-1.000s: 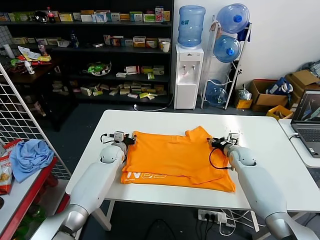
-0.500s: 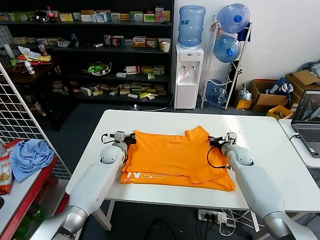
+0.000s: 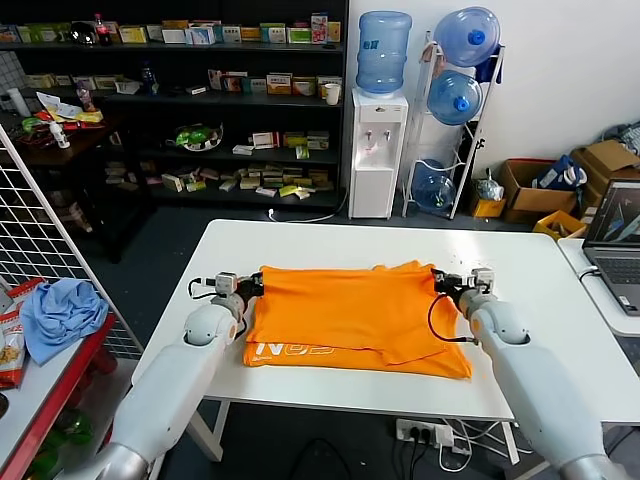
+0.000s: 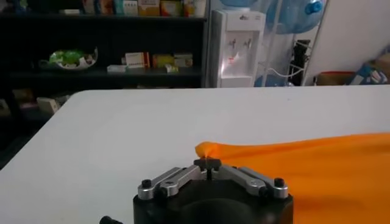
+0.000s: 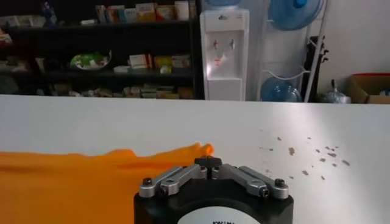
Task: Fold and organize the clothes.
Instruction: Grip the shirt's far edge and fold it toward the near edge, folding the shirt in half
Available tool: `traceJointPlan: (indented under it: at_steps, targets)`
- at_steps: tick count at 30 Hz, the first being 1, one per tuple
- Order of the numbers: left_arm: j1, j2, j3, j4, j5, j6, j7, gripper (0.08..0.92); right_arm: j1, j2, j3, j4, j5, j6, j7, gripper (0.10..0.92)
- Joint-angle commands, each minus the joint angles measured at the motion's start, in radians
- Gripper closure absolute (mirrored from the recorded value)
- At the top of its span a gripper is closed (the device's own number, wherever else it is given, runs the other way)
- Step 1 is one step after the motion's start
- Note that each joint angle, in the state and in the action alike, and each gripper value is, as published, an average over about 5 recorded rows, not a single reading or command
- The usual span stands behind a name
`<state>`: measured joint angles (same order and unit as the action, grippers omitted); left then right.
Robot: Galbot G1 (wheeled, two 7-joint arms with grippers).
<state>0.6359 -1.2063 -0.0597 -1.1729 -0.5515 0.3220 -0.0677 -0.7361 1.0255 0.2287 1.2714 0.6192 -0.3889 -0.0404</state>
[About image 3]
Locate white metal jug rack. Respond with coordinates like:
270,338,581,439
402,30,506,220

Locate white water dispenser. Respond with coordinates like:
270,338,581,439
348,88,410,220

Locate white plastic bottle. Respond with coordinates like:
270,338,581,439
49,121,71,149

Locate orange t-shirt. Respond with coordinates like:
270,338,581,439
242,259,474,382

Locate white table leg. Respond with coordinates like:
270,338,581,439
187,398,232,464
499,422,521,466

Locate black power cord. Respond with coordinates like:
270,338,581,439
407,435,427,480

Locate dark blue bottle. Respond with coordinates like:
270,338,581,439
140,62,161,98

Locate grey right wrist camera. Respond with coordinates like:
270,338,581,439
469,268,496,294

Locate blue shopping bag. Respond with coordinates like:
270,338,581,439
532,154,587,191

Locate clear plastic bag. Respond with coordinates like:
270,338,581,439
474,168,505,201

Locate red edged shelf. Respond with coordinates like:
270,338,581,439
0,314,141,480

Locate small cardboard box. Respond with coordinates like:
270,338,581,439
579,181,609,220

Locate green plastic bottle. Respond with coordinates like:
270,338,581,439
54,409,96,447

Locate yellow snack packet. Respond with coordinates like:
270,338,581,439
49,111,105,126

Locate orange white medicine box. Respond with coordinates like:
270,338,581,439
266,73,294,96

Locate shiny dark bowl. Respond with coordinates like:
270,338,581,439
69,21,97,49

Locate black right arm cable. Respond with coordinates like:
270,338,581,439
428,294,481,344

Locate small yellow carton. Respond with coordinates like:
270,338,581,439
472,197,507,219

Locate grey blue clothes pile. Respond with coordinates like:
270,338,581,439
597,118,640,155

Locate white floor cable with plug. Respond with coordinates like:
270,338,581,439
267,188,350,224

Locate white paper sheets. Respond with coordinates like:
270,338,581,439
37,91,81,120

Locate tall pink medicine box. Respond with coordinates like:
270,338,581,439
310,12,330,46

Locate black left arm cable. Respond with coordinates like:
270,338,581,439
188,277,219,302

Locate yellow plastic bin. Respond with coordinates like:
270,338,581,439
532,209,589,241

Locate bowl of green packets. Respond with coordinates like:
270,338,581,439
167,123,225,153

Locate blue water jug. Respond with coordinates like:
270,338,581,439
433,5,502,69
427,69,485,127
356,10,414,99
413,158,457,213

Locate red white striped packet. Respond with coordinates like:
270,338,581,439
7,278,49,307

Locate white wire grid panel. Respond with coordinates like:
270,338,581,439
0,122,146,361

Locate cola bottle red cap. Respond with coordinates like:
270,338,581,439
94,13,114,48

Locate closed cardboard box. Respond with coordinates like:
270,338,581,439
571,139,640,183

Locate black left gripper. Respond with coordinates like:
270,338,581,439
237,271,266,301

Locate dark blue hanging bag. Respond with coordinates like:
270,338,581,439
474,44,505,84

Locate large open cardboard box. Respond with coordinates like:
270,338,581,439
498,158,579,225

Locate black shelving unit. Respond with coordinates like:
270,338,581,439
0,0,350,210

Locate red white snack bag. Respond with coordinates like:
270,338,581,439
0,309,26,391

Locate light blue garment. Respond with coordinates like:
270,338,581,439
19,278,110,366

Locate dark wooden table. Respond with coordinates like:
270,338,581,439
0,111,151,265

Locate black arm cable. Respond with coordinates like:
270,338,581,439
428,294,481,344
188,277,219,302

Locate white cylinder roll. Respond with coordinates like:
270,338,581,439
7,88,31,118

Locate white power strip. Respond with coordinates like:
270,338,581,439
395,418,454,448

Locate pink drink bottle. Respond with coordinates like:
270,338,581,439
75,81,97,113

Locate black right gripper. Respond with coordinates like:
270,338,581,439
431,268,474,297

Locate grey laptop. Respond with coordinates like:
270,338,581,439
582,180,640,317

